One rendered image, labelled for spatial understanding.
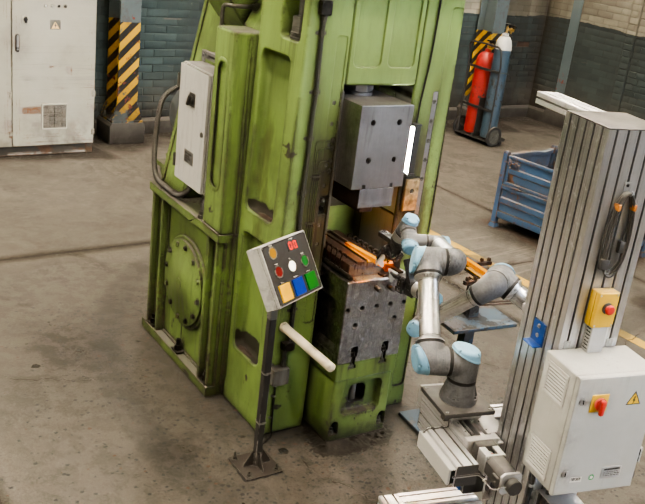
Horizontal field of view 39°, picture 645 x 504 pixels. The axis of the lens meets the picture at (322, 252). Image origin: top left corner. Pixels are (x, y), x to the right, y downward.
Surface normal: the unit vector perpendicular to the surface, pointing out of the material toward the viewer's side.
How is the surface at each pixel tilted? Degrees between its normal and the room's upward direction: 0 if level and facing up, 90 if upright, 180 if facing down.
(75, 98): 90
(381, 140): 90
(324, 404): 90
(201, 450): 0
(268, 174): 89
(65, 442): 0
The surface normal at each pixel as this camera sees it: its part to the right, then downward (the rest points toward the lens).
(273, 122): -0.84, 0.08
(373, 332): 0.52, 0.36
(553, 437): -0.94, 0.02
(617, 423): 0.33, 0.37
